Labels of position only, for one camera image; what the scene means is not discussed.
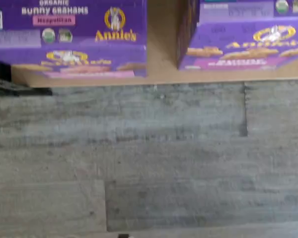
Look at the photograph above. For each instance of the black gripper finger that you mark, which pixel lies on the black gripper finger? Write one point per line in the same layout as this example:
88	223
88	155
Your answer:
123	236

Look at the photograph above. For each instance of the brown bottom shelf board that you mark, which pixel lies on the brown bottom shelf board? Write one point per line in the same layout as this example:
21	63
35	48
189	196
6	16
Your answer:
161	49

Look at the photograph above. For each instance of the purple Annie's box pink patch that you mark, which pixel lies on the purple Annie's box pink patch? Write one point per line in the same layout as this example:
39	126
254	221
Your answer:
69	29

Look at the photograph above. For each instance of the purple Annie's box violet patch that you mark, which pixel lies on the purple Annie's box violet patch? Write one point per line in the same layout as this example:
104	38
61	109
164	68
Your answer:
250	39

